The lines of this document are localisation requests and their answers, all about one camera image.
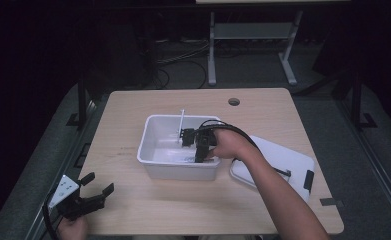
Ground black metal post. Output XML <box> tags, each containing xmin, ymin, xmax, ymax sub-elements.
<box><xmin>66</xmin><ymin>74</ymin><xmax>89</xmax><ymax>130</ymax></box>
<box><xmin>350</xmin><ymin>71</ymin><xmax>378</xmax><ymax>132</ymax></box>

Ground white ointment tube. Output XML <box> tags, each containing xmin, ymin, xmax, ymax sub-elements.
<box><xmin>177</xmin><ymin>108</ymin><xmax>187</xmax><ymax>144</ymax></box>

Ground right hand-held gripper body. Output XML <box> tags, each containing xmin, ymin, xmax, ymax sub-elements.
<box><xmin>193</xmin><ymin>128</ymin><xmax>218</xmax><ymax>164</ymax></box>

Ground white box lid black latches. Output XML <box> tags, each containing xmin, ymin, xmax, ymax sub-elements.
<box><xmin>229</xmin><ymin>134</ymin><xmax>316</xmax><ymax>203</ymax></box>

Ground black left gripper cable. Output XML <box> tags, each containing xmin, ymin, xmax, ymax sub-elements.
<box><xmin>41</xmin><ymin>188</ymin><xmax>63</xmax><ymax>240</ymax></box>

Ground bundle of floor cables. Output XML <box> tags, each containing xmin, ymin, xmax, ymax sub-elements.
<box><xmin>152</xmin><ymin>38</ymin><xmax>211</xmax><ymax>90</ymax></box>

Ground person's left hand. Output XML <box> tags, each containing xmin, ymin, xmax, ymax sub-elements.
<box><xmin>56</xmin><ymin>216</ymin><xmax>89</xmax><ymax>240</ymax></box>

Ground grey metal table frame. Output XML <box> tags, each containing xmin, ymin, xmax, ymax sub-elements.
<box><xmin>207</xmin><ymin>9</ymin><xmax>305</xmax><ymax>87</ymax></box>

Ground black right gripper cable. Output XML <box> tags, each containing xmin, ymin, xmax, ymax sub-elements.
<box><xmin>198</xmin><ymin>118</ymin><xmax>263</xmax><ymax>153</ymax></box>

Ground person's right hand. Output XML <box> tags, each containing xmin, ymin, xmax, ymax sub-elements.
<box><xmin>207</xmin><ymin>128</ymin><xmax>261</xmax><ymax>161</ymax></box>

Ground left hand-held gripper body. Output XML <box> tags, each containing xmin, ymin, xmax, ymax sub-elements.
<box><xmin>47</xmin><ymin>174</ymin><xmax>106</xmax><ymax>221</ymax></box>

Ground white plastic storage box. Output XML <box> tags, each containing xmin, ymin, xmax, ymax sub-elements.
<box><xmin>136</xmin><ymin>114</ymin><xmax>223</xmax><ymax>182</ymax></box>

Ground grey tape strip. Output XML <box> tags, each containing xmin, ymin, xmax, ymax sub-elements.
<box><xmin>319</xmin><ymin>197</ymin><xmax>345</xmax><ymax>208</ymax></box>

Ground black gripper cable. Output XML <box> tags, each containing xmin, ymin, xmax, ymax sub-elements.
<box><xmin>41</xmin><ymin>188</ymin><xmax>63</xmax><ymax>240</ymax></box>
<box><xmin>198</xmin><ymin>118</ymin><xmax>263</xmax><ymax>153</ymax></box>

